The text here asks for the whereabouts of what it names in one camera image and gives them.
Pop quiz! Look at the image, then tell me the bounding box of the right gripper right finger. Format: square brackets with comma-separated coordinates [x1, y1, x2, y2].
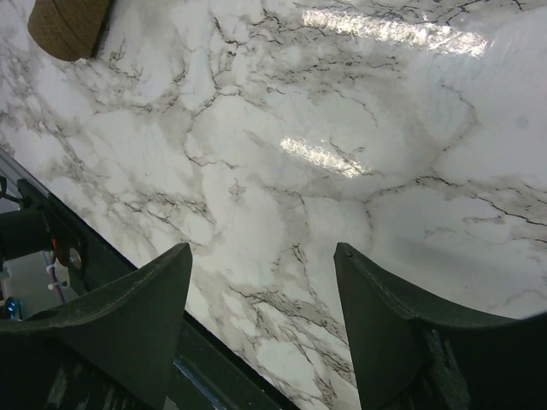
[334, 243, 546, 409]

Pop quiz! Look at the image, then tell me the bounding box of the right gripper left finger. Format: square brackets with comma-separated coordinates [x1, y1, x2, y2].
[1, 243, 192, 409]

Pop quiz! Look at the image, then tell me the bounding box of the brown cloth napkin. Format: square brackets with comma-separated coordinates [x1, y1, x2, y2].
[27, 0, 112, 62]

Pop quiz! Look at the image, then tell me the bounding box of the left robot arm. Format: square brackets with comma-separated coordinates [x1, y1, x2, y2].
[0, 209, 51, 261]

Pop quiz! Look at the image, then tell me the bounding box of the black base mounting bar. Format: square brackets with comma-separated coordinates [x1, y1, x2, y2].
[1, 179, 292, 409]

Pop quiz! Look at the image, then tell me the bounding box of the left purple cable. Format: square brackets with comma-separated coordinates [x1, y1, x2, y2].
[42, 251, 69, 307]

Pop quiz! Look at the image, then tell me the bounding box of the aluminium frame rail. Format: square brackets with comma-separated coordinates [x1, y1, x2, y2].
[0, 149, 50, 196]

